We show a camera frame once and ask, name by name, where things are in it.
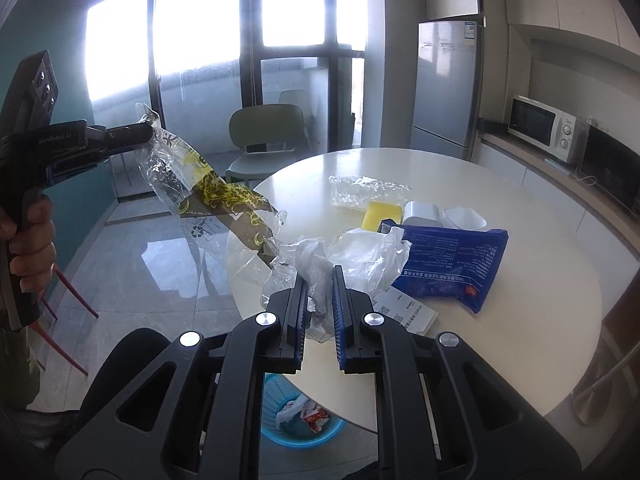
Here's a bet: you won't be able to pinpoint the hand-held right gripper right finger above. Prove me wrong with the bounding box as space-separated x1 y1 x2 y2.
331 264 583 480

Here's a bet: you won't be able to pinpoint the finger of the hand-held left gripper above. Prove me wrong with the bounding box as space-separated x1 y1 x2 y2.
87 122 154 158

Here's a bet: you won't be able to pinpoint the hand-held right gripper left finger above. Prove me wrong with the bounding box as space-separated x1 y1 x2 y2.
55 272 311 480

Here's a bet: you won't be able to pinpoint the clear plastic bag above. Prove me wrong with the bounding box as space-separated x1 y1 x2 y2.
260 237 342 346

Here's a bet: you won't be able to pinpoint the blue plastic waste basket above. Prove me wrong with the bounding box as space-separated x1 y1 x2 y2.
261 372 347 445

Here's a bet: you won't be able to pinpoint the yellow printed clear plastic wrapper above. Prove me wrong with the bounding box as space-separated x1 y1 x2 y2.
135 102 291 273

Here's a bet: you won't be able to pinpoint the clear plastic wrap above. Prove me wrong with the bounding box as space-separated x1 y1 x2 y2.
328 175 412 211

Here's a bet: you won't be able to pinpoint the white plastic cup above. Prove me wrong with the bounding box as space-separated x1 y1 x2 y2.
402 200 443 227
442 206 487 232

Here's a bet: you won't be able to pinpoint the person's left hand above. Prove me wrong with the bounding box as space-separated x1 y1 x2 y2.
0 194 57 302

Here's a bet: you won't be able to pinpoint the white paper sheet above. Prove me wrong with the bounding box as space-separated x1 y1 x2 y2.
372 287 439 335

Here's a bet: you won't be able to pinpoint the white plastic bag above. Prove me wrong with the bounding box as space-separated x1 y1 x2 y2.
327 227 412 295

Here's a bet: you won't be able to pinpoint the crumpled white paper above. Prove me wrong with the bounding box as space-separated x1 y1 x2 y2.
275 394 311 429

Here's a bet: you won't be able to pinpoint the red snack wrapper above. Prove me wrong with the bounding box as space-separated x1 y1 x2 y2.
300 405 331 433

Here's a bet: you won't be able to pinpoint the yellow sponge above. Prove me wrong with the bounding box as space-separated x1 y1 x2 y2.
361 200 403 233

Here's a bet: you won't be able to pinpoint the blue plastic packet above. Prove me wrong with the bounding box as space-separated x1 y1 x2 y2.
377 220 510 315

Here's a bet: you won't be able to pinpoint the red chair legs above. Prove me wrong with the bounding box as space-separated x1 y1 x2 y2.
30 265 100 376

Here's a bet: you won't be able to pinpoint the pale green chair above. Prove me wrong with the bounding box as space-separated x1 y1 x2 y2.
277 89 317 126

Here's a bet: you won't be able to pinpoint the white counter cabinet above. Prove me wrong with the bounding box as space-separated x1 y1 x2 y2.
470 132 640 306

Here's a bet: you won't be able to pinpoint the silver refrigerator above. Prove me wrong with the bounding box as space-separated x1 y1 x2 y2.
410 20 486 161

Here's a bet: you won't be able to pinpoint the white microwave with two knobs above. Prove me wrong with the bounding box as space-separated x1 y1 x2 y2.
507 95 591 165

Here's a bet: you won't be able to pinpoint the person's dark trousers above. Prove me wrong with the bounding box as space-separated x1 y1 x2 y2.
0 407 78 480

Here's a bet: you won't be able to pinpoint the black oven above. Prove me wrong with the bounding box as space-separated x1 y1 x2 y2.
580 125 640 211

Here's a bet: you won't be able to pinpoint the dark window frame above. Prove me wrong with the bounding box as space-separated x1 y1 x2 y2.
85 0 371 201

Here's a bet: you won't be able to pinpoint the white power cable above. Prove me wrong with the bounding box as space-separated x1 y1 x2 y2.
574 162 601 187

